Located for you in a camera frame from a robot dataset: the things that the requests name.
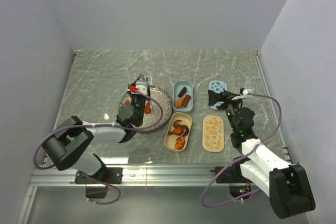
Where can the orange drumstick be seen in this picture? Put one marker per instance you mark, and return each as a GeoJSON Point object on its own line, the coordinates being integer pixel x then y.
{"type": "Point", "coordinates": [177, 131]}

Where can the blue lunch box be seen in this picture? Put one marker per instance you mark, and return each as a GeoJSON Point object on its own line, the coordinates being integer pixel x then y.
{"type": "Point", "coordinates": [177, 87]}

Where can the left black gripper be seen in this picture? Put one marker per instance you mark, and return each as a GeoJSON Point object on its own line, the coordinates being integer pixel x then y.
{"type": "Point", "coordinates": [148, 91]}

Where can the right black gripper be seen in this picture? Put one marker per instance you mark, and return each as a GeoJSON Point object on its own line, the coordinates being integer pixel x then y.
{"type": "Point", "coordinates": [226, 96]}

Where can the red-brown meat slab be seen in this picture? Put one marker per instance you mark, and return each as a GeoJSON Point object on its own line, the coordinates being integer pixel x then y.
{"type": "Point", "coordinates": [186, 100]}

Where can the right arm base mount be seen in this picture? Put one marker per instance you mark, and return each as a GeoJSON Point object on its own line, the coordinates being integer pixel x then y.
{"type": "Point", "coordinates": [238, 185]}

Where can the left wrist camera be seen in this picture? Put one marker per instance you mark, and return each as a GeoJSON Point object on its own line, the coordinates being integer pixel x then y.
{"type": "Point", "coordinates": [133, 89]}

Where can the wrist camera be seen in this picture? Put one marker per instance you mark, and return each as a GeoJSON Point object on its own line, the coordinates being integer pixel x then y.
{"type": "Point", "coordinates": [245, 91]}
{"type": "Point", "coordinates": [133, 89]}

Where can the beige lunch box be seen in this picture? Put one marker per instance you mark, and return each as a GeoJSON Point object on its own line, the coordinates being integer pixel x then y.
{"type": "Point", "coordinates": [169, 140]}

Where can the spotted orange food piece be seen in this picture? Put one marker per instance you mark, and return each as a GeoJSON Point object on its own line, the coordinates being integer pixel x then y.
{"type": "Point", "coordinates": [179, 144]}

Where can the orange fried cutlet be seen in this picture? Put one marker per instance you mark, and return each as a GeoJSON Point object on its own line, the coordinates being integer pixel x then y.
{"type": "Point", "coordinates": [179, 102]}

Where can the blue patterned lid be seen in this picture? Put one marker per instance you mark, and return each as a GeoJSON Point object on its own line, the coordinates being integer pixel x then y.
{"type": "Point", "coordinates": [218, 87]}

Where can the orange crab claw piece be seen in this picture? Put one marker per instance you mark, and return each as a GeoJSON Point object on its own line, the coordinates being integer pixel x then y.
{"type": "Point", "coordinates": [148, 109]}

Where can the black sea cucumber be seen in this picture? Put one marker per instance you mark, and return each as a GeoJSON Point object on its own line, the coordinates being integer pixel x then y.
{"type": "Point", "coordinates": [182, 92]}

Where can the dark glazed food piece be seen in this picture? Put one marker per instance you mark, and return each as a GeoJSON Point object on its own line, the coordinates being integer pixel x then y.
{"type": "Point", "coordinates": [178, 123]}

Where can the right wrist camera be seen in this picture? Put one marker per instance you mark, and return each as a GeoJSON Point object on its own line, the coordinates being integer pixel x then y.
{"type": "Point", "coordinates": [245, 91]}

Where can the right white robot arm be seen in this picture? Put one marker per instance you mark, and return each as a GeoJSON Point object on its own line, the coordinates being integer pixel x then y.
{"type": "Point", "coordinates": [286, 185]}

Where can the speckled round plate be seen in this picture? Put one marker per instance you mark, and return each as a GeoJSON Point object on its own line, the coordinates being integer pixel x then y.
{"type": "Point", "coordinates": [165, 100]}

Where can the aluminium frame rail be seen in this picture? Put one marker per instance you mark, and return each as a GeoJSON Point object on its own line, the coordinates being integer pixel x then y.
{"type": "Point", "coordinates": [176, 175]}

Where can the beige patterned lid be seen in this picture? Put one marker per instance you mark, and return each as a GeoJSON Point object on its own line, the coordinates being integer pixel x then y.
{"type": "Point", "coordinates": [213, 134]}

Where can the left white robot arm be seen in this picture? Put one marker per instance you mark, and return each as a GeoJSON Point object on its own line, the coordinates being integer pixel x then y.
{"type": "Point", "coordinates": [66, 147]}

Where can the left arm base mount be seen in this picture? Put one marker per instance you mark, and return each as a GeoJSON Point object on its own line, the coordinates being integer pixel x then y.
{"type": "Point", "coordinates": [96, 186]}

